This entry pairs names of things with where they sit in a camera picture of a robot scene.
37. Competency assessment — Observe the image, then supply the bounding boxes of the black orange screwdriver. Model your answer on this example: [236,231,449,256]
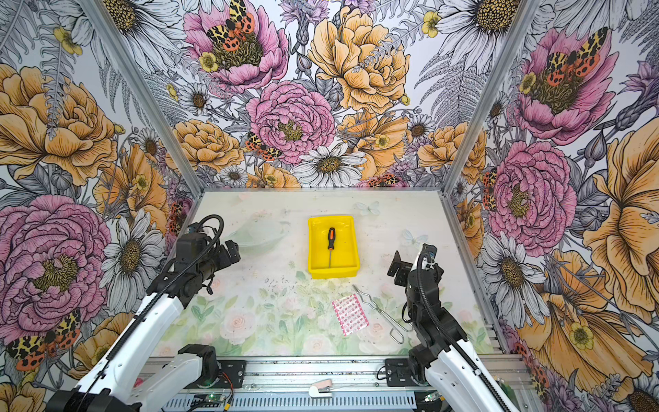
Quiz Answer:
[328,228,336,268]

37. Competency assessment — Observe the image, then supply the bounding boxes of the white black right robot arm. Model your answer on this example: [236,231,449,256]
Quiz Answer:
[387,244,518,411]

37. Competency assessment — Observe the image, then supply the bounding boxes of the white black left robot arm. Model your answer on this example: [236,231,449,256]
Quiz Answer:
[46,232,240,411]

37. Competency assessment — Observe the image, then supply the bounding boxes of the yellow plastic bin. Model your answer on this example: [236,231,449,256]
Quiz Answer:
[307,216,360,280]

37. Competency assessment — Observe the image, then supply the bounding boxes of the pink white dotted packet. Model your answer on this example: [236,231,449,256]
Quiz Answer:
[332,294,369,336]

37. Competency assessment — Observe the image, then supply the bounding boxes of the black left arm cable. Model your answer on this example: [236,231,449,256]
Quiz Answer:
[76,214,226,408]

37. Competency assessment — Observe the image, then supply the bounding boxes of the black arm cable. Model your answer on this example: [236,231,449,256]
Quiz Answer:
[76,214,226,408]
[415,244,511,412]

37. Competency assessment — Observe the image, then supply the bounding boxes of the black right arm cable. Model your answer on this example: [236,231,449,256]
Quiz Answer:
[415,244,511,412]

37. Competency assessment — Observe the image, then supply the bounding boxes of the metal wire tongs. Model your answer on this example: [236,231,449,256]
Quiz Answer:
[353,285,409,345]

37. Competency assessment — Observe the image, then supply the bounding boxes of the aluminium front rail frame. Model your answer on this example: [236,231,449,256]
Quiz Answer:
[133,354,536,412]

